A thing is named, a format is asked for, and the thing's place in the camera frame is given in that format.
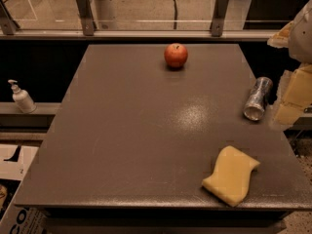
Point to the white pump dispenser bottle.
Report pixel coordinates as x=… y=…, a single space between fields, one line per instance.
x=22 y=98

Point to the right metal glass bracket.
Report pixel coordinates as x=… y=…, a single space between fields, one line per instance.
x=220 y=9

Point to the metal glass bracket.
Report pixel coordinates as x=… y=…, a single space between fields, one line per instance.
x=7 y=24
x=220 y=9
x=86 y=17

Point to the white rounded gripper body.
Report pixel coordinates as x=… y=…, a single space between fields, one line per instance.
x=301 y=38

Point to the glass barrier panel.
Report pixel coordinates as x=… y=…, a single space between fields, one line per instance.
x=158 y=14

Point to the red apple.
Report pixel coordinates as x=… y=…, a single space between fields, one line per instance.
x=176 y=55

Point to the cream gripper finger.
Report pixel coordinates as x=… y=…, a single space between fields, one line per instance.
x=294 y=94
x=281 y=38

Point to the left metal glass bracket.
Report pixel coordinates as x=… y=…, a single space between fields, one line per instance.
x=7 y=24

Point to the yellow sponge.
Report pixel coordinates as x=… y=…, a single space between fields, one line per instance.
x=230 y=180

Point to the middle metal glass bracket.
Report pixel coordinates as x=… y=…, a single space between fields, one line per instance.
x=86 y=17

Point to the silver redbull can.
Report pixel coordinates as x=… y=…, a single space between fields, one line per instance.
x=254 y=108

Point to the white cardboard box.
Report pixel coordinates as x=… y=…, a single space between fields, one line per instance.
x=14 y=163

